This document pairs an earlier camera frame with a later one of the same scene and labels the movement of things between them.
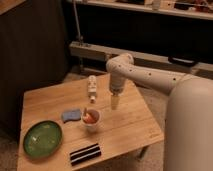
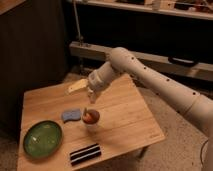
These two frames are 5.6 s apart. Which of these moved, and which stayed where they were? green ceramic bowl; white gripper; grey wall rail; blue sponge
Moved: white gripper
Stayed: blue sponge; grey wall rail; green ceramic bowl
